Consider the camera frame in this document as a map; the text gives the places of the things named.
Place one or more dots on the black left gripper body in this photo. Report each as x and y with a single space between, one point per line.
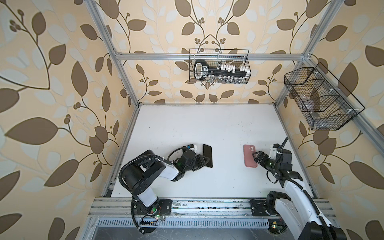
197 160

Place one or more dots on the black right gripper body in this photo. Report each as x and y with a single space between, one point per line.
268 163

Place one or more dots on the black phone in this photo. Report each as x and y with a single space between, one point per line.
207 152

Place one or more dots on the pink phone case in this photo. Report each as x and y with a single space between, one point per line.
248 156

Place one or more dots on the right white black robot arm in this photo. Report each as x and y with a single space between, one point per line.
295 205

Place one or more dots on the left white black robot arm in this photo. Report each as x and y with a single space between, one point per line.
138 174

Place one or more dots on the black tool in basket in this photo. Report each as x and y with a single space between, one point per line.
202 70

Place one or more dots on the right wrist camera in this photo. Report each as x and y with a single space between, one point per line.
275 152

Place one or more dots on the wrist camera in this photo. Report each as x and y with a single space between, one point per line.
275 152
191 147

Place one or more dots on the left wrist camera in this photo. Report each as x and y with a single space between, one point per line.
191 147

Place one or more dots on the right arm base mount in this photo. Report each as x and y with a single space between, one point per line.
264 209

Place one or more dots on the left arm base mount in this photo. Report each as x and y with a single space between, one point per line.
144 218

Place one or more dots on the right wall wire basket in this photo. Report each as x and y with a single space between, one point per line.
325 102

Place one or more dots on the wall wire basket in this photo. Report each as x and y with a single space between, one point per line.
325 102
226 56

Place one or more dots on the back wall wire basket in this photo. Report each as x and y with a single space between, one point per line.
226 56

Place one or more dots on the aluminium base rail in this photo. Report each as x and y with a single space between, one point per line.
184 207

